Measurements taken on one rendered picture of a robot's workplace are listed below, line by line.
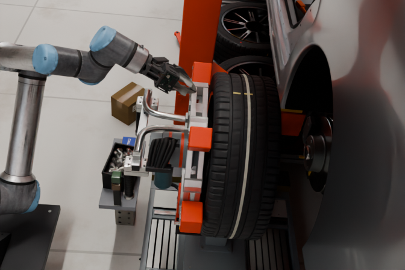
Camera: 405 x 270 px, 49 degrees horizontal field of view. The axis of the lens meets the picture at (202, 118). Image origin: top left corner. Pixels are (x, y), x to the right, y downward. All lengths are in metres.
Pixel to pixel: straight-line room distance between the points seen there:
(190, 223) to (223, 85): 0.51
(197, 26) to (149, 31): 2.07
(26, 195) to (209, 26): 1.09
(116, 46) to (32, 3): 3.12
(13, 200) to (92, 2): 2.71
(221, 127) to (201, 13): 0.64
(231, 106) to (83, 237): 1.33
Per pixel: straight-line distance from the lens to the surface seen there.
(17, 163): 2.09
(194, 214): 1.60
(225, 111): 1.55
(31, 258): 2.23
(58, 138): 3.08
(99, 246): 2.56
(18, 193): 2.11
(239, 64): 2.92
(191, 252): 2.28
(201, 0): 1.95
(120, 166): 2.14
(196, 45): 2.07
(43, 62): 1.43
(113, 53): 1.41
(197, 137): 1.47
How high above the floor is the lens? 2.19
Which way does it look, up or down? 43 degrees down
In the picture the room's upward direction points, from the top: 8 degrees clockwise
